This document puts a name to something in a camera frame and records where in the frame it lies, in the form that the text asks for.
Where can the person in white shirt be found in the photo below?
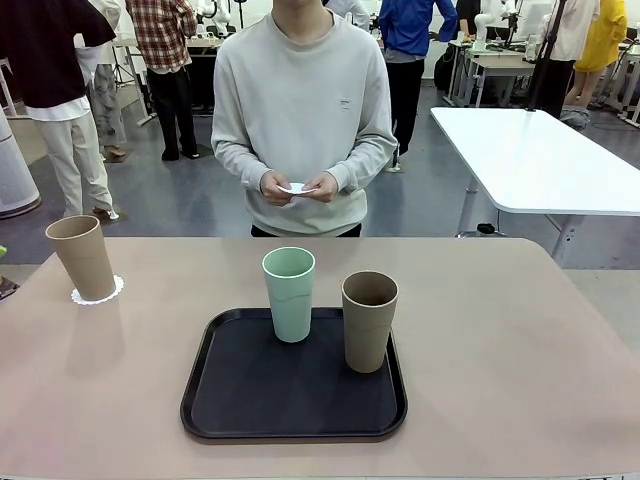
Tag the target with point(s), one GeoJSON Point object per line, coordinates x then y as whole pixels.
{"type": "Point", "coordinates": [350, 12]}

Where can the person's left forearm beige sleeve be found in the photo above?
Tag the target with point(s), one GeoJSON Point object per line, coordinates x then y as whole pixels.
{"type": "Point", "coordinates": [367, 162]}

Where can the person black top beige trousers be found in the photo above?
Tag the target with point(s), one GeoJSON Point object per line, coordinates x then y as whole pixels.
{"type": "Point", "coordinates": [40, 50]}

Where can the person in blue jacket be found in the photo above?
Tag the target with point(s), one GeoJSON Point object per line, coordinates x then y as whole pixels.
{"type": "Point", "coordinates": [405, 30]}

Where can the tall mint green cup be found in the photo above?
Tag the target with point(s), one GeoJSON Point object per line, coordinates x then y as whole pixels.
{"type": "Point", "coordinates": [290, 310]}

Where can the black backpack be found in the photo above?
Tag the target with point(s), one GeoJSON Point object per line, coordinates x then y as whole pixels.
{"type": "Point", "coordinates": [441, 72]}

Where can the person's right forearm beige sleeve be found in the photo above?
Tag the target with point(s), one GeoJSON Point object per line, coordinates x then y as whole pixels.
{"type": "Point", "coordinates": [235, 160]}

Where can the person in plaid shirt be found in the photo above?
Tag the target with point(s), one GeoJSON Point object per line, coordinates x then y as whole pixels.
{"type": "Point", "coordinates": [162, 35]}

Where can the white cylindrical air purifier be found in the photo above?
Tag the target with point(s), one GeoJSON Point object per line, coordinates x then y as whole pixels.
{"type": "Point", "coordinates": [12, 175]}

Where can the person in beige sweatshirt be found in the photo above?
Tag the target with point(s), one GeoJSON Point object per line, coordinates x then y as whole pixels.
{"type": "Point", "coordinates": [300, 100]}

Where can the white scalloped paper coaster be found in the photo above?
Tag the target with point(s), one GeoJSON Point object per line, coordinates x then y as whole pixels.
{"type": "Point", "coordinates": [119, 287]}
{"type": "Point", "coordinates": [296, 188]}

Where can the person white top black trousers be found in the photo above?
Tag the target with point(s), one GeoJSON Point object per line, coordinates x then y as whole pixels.
{"type": "Point", "coordinates": [575, 30]}

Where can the grey background desk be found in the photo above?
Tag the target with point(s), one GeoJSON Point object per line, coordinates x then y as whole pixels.
{"type": "Point", "coordinates": [495, 67]}

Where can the person in yellow raincoat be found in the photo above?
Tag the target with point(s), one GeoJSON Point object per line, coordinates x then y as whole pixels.
{"type": "Point", "coordinates": [605, 40]}

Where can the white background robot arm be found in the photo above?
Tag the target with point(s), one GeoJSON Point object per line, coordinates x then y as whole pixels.
{"type": "Point", "coordinates": [482, 27]}
{"type": "Point", "coordinates": [217, 17]}

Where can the person's right hand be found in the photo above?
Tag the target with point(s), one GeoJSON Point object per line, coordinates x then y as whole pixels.
{"type": "Point", "coordinates": [275, 187]}

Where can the black tripod pole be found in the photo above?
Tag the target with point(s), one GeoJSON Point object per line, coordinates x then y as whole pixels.
{"type": "Point", "coordinates": [545, 55]}

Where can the person's left hand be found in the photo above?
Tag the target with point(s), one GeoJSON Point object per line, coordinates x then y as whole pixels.
{"type": "Point", "coordinates": [326, 189]}

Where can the person in grey patterned trousers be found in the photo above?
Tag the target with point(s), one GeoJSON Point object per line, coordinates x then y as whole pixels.
{"type": "Point", "coordinates": [107, 100]}

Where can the tall brown cup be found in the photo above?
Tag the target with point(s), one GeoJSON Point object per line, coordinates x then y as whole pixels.
{"type": "Point", "coordinates": [85, 265]}
{"type": "Point", "coordinates": [367, 335]}

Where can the white table with metal legs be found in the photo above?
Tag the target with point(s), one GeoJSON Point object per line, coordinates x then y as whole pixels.
{"type": "Point", "coordinates": [540, 160]}

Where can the grey bundled cloth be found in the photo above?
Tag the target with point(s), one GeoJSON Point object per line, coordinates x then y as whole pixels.
{"type": "Point", "coordinates": [575, 119]}

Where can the black plastic tray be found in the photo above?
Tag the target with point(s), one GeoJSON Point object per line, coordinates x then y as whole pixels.
{"type": "Point", "coordinates": [280, 395]}

